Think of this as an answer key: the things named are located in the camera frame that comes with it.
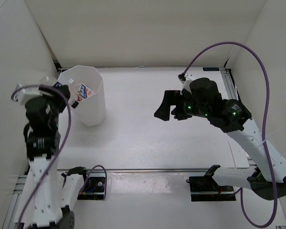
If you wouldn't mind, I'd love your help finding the white octagonal plastic bin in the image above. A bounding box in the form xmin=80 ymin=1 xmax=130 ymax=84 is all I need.
xmin=58 ymin=65 xmax=106 ymax=126

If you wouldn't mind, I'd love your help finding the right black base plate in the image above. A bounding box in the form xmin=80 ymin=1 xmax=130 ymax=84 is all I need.
xmin=186 ymin=177 xmax=236 ymax=202

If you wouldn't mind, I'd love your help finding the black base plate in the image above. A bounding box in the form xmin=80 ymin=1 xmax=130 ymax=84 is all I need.
xmin=77 ymin=173 xmax=107 ymax=201
xmin=186 ymin=177 xmax=236 ymax=202

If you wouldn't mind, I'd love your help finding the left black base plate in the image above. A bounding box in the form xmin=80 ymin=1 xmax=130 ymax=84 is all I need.
xmin=77 ymin=173 xmax=107 ymax=201

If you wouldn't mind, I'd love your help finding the blue white label bottle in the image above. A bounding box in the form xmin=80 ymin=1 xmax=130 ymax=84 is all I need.
xmin=76 ymin=84 xmax=94 ymax=102

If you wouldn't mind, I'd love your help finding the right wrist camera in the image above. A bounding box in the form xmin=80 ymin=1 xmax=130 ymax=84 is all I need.
xmin=178 ymin=73 xmax=193 ymax=84

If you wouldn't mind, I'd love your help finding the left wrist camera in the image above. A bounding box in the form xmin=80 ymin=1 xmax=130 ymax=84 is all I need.
xmin=13 ymin=88 xmax=41 ymax=106

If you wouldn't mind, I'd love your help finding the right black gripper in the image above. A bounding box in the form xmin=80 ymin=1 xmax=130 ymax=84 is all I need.
xmin=154 ymin=91 xmax=211 ymax=122

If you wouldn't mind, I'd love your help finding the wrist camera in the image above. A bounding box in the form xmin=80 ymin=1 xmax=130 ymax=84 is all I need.
xmin=178 ymin=73 xmax=193 ymax=84
xmin=13 ymin=88 xmax=41 ymax=106

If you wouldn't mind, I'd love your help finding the dark blue table label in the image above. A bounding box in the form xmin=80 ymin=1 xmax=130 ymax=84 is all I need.
xmin=203 ymin=67 xmax=220 ymax=72

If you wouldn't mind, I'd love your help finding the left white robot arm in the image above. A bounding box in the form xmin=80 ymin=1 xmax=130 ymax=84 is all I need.
xmin=24 ymin=85 xmax=91 ymax=229

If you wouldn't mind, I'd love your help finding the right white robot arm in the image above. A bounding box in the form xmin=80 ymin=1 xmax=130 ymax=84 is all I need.
xmin=154 ymin=75 xmax=286 ymax=200

